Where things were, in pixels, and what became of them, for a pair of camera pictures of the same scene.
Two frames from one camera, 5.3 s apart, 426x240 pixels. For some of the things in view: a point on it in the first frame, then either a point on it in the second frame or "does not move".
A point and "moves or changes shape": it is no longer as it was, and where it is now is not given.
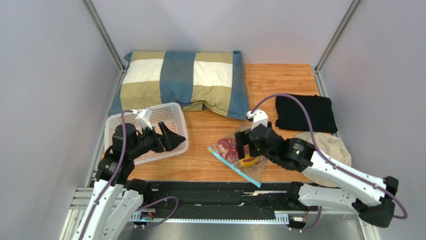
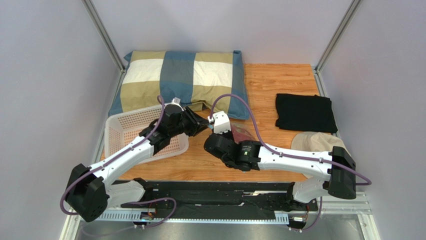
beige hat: x=332 y=146 does not move
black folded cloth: x=291 y=116 does not move
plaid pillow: x=198 y=81 does not move
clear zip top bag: x=252 y=167 moves or changes shape
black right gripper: x=241 y=144 to x=219 y=138
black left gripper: x=172 y=140 to x=200 y=124
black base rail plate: x=200 y=199 does not move
